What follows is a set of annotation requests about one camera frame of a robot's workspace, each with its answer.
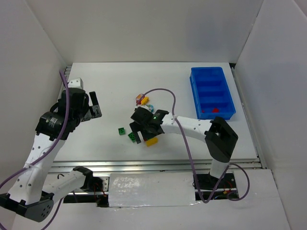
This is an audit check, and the yellow lego brick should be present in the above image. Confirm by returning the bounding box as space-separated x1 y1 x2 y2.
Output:
141 96 150 105
145 138 158 147

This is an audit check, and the red rectangular lego brick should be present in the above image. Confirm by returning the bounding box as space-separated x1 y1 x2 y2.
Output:
212 108 220 113

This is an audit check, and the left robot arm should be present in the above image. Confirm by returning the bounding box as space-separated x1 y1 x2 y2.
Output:
0 88 103 222

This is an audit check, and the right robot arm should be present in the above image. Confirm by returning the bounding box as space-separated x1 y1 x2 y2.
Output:
130 107 238 179

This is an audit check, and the green lego brick lower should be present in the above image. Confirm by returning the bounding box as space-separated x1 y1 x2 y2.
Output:
128 132 137 143

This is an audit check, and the green lego brick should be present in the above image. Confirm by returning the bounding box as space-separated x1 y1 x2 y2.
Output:
128 132 137 143
118 127 126 136

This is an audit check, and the green lego brick left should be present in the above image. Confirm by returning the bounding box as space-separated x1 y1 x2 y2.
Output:
118 127 126 136

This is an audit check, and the teal printed round lego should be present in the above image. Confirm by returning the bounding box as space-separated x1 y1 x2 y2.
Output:
146 104 154 112

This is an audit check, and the red flower lego piece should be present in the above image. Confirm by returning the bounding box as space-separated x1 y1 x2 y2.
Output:
136 93 144 105

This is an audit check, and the white foil tape panel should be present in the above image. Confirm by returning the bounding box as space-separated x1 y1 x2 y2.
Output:
108 172 196 207

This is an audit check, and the blue divided plastic bin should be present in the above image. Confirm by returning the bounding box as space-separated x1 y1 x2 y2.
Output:
189 67 236 120

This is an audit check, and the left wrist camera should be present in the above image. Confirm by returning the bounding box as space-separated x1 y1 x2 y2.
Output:
68 78 83 90

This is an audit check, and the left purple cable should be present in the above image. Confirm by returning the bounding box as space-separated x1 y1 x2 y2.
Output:
0 69 77 230

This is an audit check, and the aluminium front rail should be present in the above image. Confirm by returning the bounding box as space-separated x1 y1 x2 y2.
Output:
49 158 262 174

